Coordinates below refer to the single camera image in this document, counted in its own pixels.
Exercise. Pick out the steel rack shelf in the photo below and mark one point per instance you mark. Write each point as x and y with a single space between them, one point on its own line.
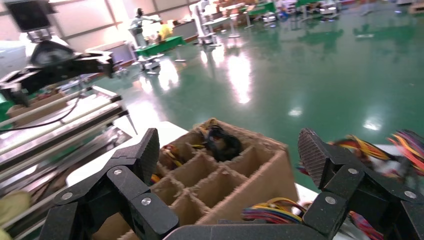
49 165

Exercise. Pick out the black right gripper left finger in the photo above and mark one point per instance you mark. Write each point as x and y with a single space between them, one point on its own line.
132 198

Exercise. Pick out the brown cardboard divider box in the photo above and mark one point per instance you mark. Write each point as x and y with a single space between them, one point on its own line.
265 188

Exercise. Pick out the yellowish soft object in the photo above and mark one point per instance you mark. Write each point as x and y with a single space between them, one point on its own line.
13 208

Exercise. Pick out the white background machine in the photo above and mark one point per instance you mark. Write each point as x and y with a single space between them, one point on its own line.
202 23

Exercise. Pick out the dark rack rail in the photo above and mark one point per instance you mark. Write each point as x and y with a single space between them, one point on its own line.
82 130

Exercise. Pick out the grey cabinet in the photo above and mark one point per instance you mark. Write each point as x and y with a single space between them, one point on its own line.
112 51

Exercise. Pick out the small green covered table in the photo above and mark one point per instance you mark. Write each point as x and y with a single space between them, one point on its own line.
265 8

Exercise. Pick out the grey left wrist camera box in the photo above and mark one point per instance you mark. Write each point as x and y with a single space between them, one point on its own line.
30 15

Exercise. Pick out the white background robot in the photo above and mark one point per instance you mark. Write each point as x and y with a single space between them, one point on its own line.
137 30

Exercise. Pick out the white rack pipe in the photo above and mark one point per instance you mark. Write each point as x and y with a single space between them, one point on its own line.
46 107
82 114

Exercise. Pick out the plain brown cardboard box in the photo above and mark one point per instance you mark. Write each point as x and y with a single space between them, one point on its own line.
39 116

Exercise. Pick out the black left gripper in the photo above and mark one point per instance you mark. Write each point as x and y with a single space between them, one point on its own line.
53 54

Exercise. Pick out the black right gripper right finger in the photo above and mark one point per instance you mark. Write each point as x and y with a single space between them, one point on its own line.
344 179

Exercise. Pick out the white robot floor base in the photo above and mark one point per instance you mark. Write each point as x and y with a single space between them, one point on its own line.
150 63

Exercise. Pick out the person in yellow top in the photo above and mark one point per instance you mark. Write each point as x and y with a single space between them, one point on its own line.
165 31

